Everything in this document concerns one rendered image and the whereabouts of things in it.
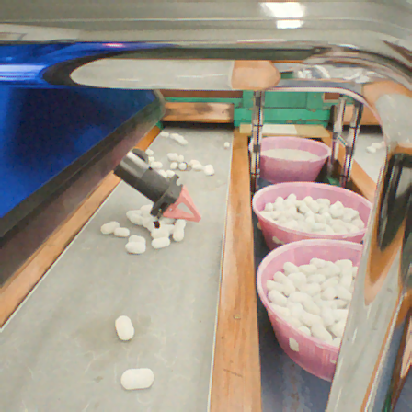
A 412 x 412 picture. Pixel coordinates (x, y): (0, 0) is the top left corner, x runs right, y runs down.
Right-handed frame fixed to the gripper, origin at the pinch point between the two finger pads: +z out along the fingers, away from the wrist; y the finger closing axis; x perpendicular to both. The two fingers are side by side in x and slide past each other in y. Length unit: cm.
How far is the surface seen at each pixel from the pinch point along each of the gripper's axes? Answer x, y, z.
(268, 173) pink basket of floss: -7.6, 40.9, 18.2
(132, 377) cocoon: 1.4, -39.9, -3.3
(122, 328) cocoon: 3.5, -32.7, -5.7
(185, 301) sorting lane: 0.6, -24.5, 1.2
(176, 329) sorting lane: 0.9, -30.4, 0.8
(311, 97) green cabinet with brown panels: -32, 80, 22
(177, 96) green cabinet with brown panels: 1, 82, -19
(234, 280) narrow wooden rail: -6.0, -21.9, 5.6
